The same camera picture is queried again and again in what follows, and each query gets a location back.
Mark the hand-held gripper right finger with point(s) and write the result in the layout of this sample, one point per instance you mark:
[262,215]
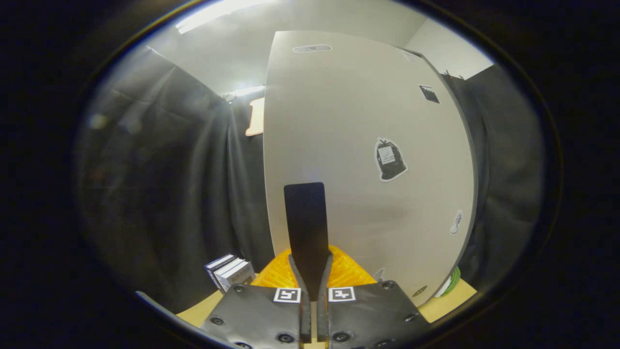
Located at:
[323,310]

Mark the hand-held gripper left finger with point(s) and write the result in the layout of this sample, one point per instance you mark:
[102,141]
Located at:
[305,310]

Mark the grey shoe cabinet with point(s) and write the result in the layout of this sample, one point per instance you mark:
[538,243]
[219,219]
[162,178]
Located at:
[476,203]

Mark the white shoe cabinet door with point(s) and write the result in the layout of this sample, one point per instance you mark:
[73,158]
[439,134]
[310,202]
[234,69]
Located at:
[339,121]

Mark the white book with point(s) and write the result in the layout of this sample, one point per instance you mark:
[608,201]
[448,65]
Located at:
[224,271]

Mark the dark blue book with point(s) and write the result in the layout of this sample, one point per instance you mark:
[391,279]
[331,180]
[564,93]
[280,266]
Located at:
[213,269]

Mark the green striped object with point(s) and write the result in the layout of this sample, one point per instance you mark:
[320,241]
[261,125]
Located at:
[451,283]

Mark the black backdrop cloth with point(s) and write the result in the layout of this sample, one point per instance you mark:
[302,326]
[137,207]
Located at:
[169,194]

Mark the bright light fixture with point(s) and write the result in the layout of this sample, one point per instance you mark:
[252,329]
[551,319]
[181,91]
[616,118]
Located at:
[247,92]

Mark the ceiling light panel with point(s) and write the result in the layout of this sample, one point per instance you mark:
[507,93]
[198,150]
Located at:
[208,14]

